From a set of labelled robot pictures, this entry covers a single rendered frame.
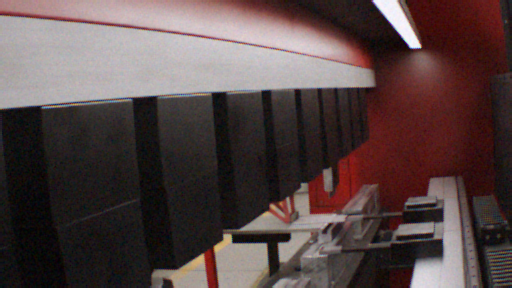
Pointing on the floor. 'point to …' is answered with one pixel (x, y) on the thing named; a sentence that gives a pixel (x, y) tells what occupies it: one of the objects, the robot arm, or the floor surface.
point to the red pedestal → (211, 268)
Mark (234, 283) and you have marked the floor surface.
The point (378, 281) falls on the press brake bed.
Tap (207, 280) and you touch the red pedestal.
